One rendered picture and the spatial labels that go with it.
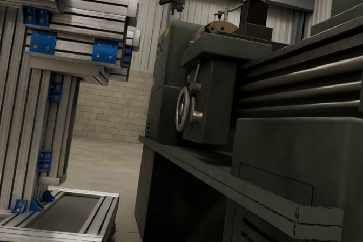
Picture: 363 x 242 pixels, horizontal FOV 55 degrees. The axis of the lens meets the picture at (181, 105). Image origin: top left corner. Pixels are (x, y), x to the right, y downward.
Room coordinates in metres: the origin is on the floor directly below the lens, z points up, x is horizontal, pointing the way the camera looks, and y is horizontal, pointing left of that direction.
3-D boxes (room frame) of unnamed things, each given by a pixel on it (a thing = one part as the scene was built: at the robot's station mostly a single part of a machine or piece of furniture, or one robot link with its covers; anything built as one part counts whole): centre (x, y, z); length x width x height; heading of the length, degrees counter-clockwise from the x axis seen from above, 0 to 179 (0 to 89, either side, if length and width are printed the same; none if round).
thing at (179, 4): (2.26, 0.12, 1.47); 0.09 x 0.08 x 0.12; 101
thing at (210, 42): (1.20, -0.27, 0.90); 0.53 x 0.30 x 0.06; 102
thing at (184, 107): (1.17, -0.07, 0.73); 0.27 x 0.12 x 0.27; 12
